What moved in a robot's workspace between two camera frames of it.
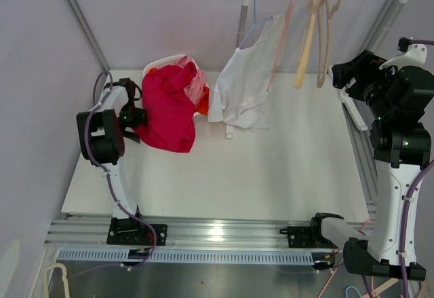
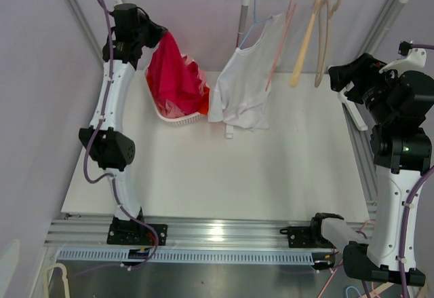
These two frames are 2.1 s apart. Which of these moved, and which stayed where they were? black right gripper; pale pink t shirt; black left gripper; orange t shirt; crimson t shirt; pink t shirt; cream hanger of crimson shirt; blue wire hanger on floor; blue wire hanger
Moved: crimson t shirt; black left gripper; pink t shirt
Stayed: black right gripper; orange t shirt; blue wire hanger; blue wire hanger on floor; cream hanger of crimson shirt; pale pink t shirt
